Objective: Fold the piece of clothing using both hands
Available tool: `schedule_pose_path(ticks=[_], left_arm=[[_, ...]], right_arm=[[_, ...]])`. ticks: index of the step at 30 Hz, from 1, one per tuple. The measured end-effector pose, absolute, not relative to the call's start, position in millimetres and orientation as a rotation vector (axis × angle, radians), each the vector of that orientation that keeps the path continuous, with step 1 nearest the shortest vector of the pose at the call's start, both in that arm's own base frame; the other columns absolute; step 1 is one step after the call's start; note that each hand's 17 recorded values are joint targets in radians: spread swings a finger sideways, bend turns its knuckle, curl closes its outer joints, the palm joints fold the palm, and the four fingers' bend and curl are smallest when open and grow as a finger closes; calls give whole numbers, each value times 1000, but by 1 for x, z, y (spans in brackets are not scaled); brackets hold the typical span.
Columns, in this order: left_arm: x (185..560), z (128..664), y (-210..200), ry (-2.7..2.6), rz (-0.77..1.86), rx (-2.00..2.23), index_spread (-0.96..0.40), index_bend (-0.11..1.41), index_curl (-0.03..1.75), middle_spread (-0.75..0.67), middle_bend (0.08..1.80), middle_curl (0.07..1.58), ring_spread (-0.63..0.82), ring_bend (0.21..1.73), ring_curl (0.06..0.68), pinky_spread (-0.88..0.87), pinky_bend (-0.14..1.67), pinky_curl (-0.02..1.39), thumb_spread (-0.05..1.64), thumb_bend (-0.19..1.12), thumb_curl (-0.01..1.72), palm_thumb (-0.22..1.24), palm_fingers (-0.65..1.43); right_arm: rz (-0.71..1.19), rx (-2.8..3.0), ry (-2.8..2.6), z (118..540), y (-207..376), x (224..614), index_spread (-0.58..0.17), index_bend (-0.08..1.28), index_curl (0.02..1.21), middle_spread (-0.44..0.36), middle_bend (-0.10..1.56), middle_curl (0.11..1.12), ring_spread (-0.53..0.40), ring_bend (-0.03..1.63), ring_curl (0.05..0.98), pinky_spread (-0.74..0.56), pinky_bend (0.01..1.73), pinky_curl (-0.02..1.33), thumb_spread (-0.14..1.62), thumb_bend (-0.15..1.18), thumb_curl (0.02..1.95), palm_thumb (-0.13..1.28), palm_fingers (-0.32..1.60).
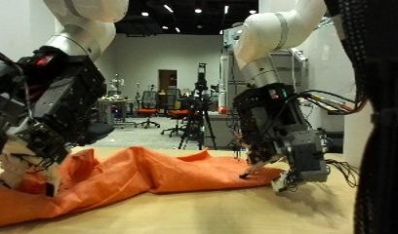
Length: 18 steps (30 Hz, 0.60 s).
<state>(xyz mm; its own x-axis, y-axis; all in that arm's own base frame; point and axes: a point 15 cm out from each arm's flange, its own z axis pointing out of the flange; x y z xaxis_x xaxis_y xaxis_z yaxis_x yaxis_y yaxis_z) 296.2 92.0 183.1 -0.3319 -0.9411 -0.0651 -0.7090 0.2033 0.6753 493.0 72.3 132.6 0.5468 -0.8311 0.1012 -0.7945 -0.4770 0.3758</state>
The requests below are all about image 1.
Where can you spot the orange button-up shirt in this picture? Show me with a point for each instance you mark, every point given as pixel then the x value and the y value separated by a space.
pixel 133 175

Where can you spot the red ball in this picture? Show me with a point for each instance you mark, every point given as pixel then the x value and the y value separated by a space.
pixel 222 110

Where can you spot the low grey counter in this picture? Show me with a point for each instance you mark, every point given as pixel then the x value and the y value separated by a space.
pixel 220 130

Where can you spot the light wooden office desk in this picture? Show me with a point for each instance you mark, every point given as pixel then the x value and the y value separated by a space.
pixel 109 102

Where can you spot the orange seat office chair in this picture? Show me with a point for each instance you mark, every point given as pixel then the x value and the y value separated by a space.
pixel 177 113
pixel 147 111

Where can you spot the brown door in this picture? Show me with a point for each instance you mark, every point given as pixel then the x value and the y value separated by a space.
pixel 167 81

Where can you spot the black camera tripod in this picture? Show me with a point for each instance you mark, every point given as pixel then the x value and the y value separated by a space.
pixel 200 107

